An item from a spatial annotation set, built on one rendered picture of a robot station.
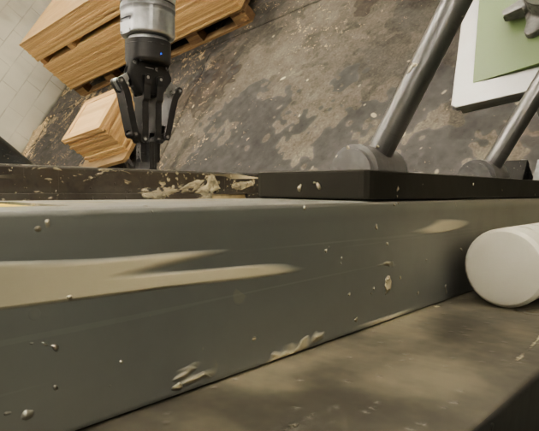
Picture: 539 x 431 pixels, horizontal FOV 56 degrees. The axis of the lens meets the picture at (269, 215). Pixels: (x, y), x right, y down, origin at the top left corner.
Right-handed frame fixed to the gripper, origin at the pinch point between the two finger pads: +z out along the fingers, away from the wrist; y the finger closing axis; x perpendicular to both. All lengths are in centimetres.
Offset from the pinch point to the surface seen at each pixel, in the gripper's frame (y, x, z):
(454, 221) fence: 29, 65, 5
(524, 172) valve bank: -58, 42, 0
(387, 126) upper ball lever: 32, 64, 2
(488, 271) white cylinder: 29, 67, 7
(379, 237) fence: 34, 65, 6
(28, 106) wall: -184, -523, -85
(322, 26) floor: -222, -134, -104
